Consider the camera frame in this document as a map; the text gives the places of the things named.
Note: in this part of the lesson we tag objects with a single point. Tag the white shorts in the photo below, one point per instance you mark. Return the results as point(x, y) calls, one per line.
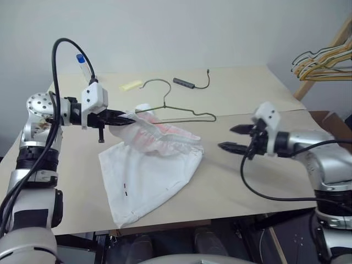
point(148, 176)

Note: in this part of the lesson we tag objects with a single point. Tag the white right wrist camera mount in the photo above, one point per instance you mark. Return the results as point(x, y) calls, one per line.
point(268, 114)

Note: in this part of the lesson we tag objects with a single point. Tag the brown cardboard box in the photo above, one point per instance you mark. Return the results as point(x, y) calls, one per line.
point(334, 123)

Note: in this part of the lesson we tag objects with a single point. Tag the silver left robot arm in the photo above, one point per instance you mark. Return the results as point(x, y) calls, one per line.
point(30, 200)

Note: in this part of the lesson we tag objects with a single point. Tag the clear bottle with blue cap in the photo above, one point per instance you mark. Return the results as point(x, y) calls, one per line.
point(80, 58)

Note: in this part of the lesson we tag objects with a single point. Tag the light wooden stick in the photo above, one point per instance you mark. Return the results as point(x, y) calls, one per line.
point(275, 244)

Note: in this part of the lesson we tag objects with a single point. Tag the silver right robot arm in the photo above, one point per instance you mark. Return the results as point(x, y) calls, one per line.
point(324, 162)

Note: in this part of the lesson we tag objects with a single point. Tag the grey robot torso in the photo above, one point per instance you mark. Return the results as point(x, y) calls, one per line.
point(192, 259)

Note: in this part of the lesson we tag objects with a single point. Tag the light wooden clothes rack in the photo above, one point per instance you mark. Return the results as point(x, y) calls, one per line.
point(305, 88)

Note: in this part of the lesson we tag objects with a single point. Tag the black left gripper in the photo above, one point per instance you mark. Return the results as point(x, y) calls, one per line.
point(97, 118)

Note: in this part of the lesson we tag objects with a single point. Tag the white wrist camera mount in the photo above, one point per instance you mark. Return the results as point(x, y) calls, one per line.
point(93, 96)
point(268, 114)

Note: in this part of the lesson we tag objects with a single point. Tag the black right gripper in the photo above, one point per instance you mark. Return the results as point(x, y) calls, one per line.
point(258, 137)

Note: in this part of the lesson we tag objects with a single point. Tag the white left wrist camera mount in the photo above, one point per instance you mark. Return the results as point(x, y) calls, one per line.
point(93, 96)

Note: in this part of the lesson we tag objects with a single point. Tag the yellow sticky note pad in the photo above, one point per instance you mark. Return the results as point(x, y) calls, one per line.
point(130, 85)

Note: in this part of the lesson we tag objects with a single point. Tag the dark rounded shape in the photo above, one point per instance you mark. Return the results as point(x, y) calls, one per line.
point(141, 246)
point(206, 239)

